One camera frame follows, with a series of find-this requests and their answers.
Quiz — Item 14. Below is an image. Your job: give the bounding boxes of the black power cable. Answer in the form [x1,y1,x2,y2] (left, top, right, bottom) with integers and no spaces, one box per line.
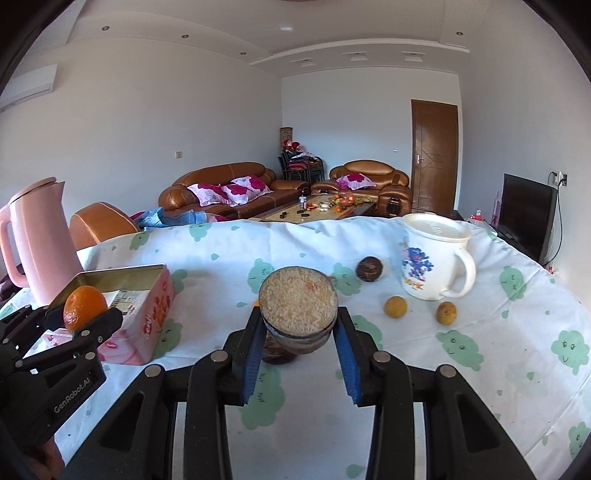
[542,182,567,268]

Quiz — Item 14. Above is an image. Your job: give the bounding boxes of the brown wooden door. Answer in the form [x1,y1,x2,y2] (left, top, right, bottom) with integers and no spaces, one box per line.
[411,99,459,215]

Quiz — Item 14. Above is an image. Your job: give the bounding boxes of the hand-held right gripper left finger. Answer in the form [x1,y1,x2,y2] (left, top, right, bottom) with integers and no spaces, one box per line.
[60,305,269,480]

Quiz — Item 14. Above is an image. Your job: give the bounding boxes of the wooden coffee table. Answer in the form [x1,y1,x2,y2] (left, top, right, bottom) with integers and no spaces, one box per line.
[249,194,377,225]

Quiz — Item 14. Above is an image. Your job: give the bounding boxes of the person's left hand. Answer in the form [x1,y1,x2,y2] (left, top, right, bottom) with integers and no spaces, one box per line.
[25,438,66,480]

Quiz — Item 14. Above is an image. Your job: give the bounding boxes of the brown leather sofa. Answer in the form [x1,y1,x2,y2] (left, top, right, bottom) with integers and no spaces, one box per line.
[158,162,311,221]

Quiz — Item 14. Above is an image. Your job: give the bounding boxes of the orange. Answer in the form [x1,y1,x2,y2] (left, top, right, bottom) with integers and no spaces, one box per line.
[63,285,109,334]

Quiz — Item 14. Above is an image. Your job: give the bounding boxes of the stacked dark chairs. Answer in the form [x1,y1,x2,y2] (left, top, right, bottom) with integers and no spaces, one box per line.
[278,150,324,183]

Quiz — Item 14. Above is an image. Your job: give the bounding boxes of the pink metal tin box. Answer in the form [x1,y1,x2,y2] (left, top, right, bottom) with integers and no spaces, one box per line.
[46,264,177,366]

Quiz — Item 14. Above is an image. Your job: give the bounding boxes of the dark passion fruit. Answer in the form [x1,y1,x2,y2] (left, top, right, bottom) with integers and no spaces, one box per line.
[356,257,383,283]

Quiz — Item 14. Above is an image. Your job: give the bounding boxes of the blue plaid cloth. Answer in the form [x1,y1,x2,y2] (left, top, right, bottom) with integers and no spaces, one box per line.
[131,208,195,230]

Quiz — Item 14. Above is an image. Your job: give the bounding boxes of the white air conditioner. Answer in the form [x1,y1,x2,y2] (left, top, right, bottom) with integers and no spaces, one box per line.
[0,64,58,112]

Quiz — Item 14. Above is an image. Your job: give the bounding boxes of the brown leather stool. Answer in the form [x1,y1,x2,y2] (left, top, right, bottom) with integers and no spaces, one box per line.
[69,202,140,252]

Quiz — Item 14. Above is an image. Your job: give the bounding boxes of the brown leather armchair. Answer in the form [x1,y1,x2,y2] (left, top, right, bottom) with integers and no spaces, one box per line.
[311,160,413,219]

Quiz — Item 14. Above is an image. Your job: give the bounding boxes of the white mug lid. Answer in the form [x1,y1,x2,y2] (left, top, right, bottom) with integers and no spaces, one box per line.
[403,213,472,241]

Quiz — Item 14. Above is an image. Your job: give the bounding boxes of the pink floral pillow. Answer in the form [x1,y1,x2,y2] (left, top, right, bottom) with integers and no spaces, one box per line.
[337,174,377,191]
[187,183,232,206]
[222,175,272,206]

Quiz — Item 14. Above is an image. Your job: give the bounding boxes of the black television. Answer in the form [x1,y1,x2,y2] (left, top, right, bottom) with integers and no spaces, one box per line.
[496,174,558,264]

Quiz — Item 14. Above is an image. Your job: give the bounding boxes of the pink electric kettle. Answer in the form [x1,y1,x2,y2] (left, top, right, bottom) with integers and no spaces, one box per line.
[0,176,85,308]

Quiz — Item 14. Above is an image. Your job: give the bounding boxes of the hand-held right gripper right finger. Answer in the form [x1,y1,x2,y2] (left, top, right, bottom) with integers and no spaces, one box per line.
[334,305,537,480]

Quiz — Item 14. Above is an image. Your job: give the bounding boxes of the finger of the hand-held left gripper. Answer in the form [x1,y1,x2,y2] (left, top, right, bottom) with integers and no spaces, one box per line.
[0,304,65,352]
[16,310,124,376]

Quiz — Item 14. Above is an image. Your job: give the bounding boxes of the white printed mug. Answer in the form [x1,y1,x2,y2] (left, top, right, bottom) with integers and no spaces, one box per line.
[398,226,476,302]

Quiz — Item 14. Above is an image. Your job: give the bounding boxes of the dark television stand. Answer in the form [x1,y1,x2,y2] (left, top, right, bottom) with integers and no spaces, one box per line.
[455,210,522,245]

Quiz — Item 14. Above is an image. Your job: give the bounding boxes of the white cloud print tablecloth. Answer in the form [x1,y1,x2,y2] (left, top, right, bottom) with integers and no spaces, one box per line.
[0,215,591,480]

